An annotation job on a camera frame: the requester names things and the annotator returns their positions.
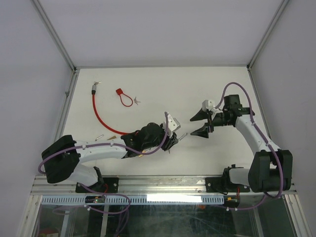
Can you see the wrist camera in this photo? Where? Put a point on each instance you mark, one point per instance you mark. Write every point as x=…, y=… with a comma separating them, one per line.
x=171, y=124
x=208, y=106

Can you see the white slotted cable duct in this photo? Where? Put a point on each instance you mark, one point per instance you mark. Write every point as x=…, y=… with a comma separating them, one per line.
x=150, y=199

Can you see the red thin-cable padlock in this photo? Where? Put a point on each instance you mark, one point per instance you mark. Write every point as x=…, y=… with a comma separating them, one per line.
x=125, y=99

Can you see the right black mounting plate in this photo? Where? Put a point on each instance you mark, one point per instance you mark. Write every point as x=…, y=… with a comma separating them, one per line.
x=223, y=186

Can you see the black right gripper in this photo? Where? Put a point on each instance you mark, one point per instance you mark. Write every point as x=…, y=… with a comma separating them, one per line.
x=202, y=131

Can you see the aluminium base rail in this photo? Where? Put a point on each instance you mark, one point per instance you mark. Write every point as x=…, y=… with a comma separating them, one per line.
x=131, y=185

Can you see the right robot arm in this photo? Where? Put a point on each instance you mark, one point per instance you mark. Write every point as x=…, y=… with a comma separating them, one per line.
x=271, y=168

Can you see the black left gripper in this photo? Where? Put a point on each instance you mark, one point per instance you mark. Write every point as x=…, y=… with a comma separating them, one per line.
x=170, y=141

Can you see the small brass long-shackle padlock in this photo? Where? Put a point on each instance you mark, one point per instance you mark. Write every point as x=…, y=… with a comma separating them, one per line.
x=179, y=139

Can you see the right aluminium frame post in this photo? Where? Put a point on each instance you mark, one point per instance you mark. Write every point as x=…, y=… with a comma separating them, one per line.
x=275, y=19

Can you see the aluminium frame post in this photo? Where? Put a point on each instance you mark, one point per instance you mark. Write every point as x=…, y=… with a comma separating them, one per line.
x=53, y=34
x=275, y=19

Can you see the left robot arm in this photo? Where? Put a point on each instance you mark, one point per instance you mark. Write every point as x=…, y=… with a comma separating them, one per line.
x=65, y=159

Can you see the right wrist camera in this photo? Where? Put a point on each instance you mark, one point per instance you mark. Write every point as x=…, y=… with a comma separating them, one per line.
x=208, y=106

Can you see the medium brass padlock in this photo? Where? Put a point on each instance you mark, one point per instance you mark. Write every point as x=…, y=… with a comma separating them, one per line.
x=143, y=152

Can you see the left aluminium frame post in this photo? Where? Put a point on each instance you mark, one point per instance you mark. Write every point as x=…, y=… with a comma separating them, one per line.
x=53, y=34

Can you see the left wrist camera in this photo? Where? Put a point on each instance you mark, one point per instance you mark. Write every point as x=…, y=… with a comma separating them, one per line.
x=171, y=124

